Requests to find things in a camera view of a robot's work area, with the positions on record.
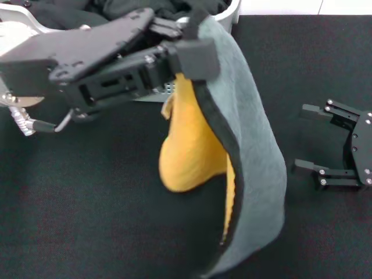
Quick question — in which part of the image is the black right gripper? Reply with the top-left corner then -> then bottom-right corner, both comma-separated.
291,98 -> 372,192

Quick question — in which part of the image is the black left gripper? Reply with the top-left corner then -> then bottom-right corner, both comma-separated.
0,8 -> 187,117

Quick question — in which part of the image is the grey towel with yellow back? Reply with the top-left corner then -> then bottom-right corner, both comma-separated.
158,8 -> 288,279

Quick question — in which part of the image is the grey perforated storage box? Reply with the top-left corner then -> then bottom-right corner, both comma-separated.
0,0 -> 242,103

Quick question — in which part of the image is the black cloth inside box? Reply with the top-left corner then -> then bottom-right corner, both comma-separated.
27,0 -> 232,30

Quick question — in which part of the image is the left gripper cable with plug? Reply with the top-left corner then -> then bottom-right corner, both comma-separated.
8,106 -> 74,137

